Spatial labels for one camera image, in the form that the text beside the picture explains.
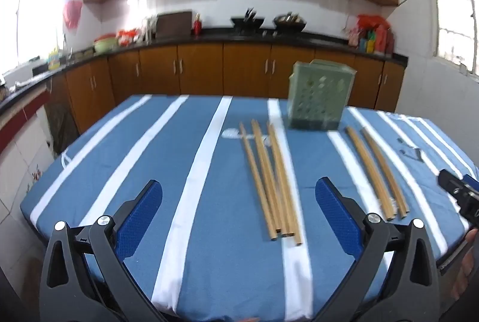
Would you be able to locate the black wok with utensils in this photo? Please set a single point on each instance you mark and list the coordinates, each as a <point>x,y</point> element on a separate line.
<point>247,22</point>

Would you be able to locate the pink packet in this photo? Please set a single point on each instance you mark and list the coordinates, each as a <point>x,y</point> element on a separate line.
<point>354,38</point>

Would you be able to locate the black wok with lid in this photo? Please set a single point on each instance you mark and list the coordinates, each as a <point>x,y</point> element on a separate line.
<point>290,23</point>

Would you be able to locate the clear glass bottles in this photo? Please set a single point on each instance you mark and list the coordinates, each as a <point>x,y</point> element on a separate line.
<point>149,29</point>

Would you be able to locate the green perforated utensil holder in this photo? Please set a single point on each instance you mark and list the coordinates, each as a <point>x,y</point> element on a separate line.
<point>322,93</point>

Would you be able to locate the white appliance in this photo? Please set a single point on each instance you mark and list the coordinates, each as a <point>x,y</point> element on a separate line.
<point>22,73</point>

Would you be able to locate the wooden base cabinets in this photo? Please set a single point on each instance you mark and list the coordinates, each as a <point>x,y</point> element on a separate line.
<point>202,71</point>

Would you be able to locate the person's right hand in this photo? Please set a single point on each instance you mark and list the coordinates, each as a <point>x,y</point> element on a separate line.
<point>467,262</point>

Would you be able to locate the red white plastic bag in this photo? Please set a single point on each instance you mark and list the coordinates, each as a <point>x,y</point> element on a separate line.
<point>128,36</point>

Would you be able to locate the red box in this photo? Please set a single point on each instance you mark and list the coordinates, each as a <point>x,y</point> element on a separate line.
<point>384,41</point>

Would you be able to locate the green basin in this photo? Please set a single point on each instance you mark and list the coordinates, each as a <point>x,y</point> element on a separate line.
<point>106,44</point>

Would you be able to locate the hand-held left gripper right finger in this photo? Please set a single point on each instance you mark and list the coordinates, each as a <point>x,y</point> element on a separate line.
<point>336,217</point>

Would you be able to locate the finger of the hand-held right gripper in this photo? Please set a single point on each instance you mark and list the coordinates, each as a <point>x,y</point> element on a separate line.
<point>458,191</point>

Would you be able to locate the yellow container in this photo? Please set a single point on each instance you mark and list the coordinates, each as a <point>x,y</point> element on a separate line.
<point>54,60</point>

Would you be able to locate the blue white striped tablecloth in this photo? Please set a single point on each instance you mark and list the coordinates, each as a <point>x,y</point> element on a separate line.
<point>168,157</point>

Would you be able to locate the window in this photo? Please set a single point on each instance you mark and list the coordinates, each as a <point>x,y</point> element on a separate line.
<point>37,7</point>
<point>452,15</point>

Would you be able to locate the dark cutting board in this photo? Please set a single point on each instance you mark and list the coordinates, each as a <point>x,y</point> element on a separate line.
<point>174,24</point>

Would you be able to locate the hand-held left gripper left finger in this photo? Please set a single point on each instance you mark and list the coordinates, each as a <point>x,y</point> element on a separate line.
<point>140,221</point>

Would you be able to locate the red plastic bag on counter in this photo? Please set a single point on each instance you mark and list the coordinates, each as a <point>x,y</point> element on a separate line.
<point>372,22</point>

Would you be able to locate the red bottle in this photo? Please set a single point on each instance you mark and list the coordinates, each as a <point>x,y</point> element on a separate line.
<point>197,26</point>

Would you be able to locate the colourful boxes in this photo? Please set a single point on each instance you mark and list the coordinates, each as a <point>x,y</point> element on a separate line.
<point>367,42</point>

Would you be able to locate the red plastic bag on wall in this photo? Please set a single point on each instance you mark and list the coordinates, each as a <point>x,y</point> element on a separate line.
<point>72,13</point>

